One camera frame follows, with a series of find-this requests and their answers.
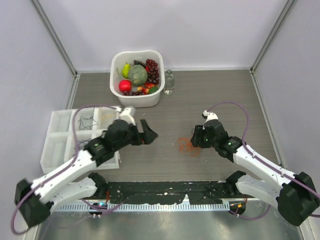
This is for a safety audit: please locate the clear plastic bottle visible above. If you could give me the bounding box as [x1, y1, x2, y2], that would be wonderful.
[163, 69, 175, 95]

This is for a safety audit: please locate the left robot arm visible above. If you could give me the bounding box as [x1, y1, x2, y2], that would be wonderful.
[14, 117, 158, 228]

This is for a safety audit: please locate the black wire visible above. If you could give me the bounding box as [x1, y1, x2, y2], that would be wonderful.
[78, 109, 99, 131]

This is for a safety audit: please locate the peach fruit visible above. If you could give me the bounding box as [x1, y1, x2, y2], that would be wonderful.
[136, 83, 156, 95]

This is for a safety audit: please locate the red apple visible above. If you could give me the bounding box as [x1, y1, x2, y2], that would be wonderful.
[118, 79, 133, 93]

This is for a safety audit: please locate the green pear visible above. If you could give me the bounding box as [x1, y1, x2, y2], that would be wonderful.
[121, 63, 132, 80]

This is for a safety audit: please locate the dark cherries front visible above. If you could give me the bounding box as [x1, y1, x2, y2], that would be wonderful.
[123, 90, 145, 96]

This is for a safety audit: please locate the yellow wire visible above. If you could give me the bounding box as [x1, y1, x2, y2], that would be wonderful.
[98, 107, 117, 121]

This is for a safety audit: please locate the orange wire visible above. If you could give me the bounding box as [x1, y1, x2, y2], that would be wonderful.
[175, 137, 201, 158]

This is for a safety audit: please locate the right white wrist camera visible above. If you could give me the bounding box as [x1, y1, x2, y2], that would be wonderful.
[202, 110, 219, 130]

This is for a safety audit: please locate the green lime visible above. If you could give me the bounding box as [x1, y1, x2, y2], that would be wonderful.
[148, 86, 159, 95]

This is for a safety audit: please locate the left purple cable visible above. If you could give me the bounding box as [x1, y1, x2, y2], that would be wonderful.
[10, 104, 126, 235]

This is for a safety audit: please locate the slotted cable duct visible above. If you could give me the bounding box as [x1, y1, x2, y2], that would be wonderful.
[56, 201, 230, 213]

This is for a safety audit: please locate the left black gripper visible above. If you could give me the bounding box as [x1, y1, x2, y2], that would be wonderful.
[115, 119, 158, 151]

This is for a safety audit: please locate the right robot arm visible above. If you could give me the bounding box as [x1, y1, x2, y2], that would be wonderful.
[190, 119, 320, 226]

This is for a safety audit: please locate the white fruit basket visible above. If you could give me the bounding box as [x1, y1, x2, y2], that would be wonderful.
[109, 50, 165, 108]

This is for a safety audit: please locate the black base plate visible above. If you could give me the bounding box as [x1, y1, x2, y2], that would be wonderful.
[77, 180, 257, 205]

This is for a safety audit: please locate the dark grape bunch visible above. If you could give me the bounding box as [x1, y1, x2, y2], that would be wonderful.
[133, 60, 146, 68]

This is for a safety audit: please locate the white compartment tray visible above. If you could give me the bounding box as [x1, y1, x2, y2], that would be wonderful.
[40, 107, 118, 174]

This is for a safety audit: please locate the green melon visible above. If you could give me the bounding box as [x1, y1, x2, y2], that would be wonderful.
[128, 65, 148, 87]

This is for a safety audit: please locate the red grape bunch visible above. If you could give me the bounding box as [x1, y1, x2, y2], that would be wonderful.
[145, 59, 160, 85]

